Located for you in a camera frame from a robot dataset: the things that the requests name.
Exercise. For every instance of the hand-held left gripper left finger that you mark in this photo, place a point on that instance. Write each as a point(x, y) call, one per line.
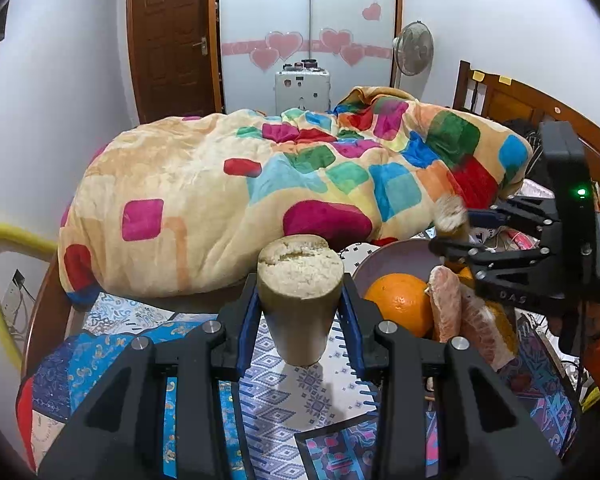
point(250, 315)

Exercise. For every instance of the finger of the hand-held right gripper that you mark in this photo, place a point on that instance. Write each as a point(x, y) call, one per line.
point(485, 217)
point(480, 256)

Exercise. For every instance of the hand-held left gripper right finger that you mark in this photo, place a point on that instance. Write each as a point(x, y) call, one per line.
point(351, 325)

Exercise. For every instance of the small tangerine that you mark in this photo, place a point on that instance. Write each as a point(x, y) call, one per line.
point(506, 327)
point(466, 277)

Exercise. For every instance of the sugarcane piece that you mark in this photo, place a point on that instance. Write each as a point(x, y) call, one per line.
point(300, 300)
point(450, 215)

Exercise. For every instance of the large orange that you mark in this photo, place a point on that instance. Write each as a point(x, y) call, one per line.
point(397, 305)

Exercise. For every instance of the peeled pomelo segment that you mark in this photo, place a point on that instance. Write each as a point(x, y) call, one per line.
point(445, 305)
point(485, 335)

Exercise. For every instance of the purple bowl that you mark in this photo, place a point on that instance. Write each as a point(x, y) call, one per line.
point(395, 260)

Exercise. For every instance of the black bag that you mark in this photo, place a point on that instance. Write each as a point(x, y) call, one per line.
point(525, 135)

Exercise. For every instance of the wooden headboard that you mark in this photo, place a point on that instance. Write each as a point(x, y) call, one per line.
point(520, 100)

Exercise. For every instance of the white diamond patterned cloth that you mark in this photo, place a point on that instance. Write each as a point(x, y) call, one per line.
point(300, 400)

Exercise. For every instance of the purple geometric patterned mat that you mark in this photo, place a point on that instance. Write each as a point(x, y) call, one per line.
point(345, 452)

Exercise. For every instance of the colourful patchwork blanket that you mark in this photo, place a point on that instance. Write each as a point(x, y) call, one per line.
point(190, 195)

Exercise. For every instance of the blue patchwork bedsheet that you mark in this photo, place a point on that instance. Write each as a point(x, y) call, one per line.
point(105, 345)

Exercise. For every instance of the standing fan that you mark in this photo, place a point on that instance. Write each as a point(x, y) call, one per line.
point(414, 47)

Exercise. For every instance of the white appliance box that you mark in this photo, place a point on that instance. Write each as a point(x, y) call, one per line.
point(302, 92)

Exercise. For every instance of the row of small dark jars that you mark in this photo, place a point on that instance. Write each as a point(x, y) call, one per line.
point(302, 66)

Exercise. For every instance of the wooden wardrobe with glass doors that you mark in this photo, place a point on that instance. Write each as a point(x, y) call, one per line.
point(310, 5)

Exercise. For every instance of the brown wooden door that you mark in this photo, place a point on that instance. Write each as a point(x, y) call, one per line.
point(170, 40)

